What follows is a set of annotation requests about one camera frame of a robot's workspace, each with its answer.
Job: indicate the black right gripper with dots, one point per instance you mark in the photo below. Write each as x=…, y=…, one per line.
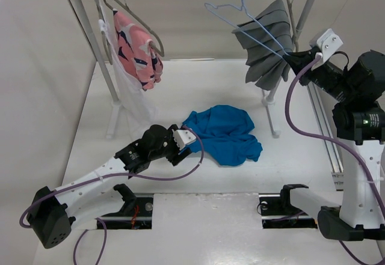
x=297, y=58

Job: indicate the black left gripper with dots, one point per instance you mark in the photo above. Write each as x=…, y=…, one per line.
x=177, y=154

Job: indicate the blue t shirt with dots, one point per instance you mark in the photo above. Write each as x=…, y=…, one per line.
x=225, y=134

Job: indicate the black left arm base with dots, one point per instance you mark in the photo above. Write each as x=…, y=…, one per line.
x=133, y=212

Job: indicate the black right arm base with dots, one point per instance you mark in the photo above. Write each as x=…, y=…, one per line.
x=277, y=212

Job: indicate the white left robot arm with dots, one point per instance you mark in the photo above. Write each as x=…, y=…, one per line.
x=54, y=213

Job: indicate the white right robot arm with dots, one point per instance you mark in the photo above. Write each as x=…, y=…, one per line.
x=359, y=120

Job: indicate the grey hanger under grey garment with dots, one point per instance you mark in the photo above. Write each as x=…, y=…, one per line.
x=295, y=35

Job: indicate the white hanging garment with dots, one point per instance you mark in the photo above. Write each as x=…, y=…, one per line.
x=138, y=109

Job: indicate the pink patterned garment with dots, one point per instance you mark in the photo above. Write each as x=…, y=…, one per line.
x=135, y=53

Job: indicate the grey hanging garment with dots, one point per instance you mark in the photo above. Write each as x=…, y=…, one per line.
x=266, y=41

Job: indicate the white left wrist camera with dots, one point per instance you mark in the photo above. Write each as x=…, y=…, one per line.
x=183, y=138

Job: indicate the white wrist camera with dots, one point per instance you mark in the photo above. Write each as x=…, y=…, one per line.
x=183, y=138
x=328, y=43

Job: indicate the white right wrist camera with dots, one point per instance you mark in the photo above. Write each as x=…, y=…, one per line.
x=328, y=43

